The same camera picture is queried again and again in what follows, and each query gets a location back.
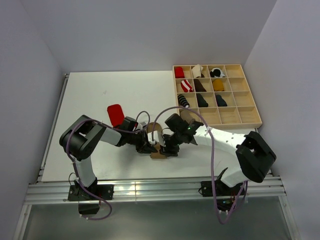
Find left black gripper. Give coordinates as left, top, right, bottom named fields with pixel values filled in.
left=126, top=130, right=157, bottom=155

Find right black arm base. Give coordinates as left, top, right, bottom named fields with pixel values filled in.
left=198, top=180, right=243, bottom=212

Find red patterned sock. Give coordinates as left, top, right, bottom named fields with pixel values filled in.
left=107, top=104, right=125, bottom=128

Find rolled black white ribbed sock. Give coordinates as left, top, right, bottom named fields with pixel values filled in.
left=177, top=94, right=190, bottom=108

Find rolled mustard yellow sock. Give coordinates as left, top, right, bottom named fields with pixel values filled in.
left=212, top=79, right=225, bottom=92

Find aluminium frame rail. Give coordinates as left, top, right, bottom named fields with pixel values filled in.
left=23, top=166, right=287, bottom=205

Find rolled dark brown sock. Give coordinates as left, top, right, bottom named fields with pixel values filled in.
left=193, top=78, right=207, bottom=92

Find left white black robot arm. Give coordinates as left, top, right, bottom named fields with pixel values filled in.
left=59, top=115, right=157, bottom=200

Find rolled dark teal sock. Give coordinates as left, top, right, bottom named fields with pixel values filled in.
left=215, top=94, right=228, bottom=107

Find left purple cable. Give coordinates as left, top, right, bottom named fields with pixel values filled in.
left=65, top=110, right=151, bottom=221

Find rolled red white striped sock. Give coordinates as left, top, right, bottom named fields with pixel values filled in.
left=180, top=79, right=194, bottom=93

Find rolled taupe sock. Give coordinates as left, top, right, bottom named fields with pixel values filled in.
left=180, top=109, right=196, bottom=125

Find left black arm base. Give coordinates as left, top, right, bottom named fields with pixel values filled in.
left=67, top=180, right=114, bottom=217

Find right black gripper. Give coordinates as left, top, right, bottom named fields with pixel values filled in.
left=158, top=130, right=184, bottom=158

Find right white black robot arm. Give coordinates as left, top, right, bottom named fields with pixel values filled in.
left=156, top=113, right=277, bottom=195

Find wooden compartment tray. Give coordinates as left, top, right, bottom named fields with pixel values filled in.
left=172, top=64, right=263, bottom=129

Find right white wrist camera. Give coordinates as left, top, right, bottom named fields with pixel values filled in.
left=147, top=130, right=165, bottom=147

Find rolled cream sock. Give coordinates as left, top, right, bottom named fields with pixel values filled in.
left=191, top=64, right=203, bottom=78

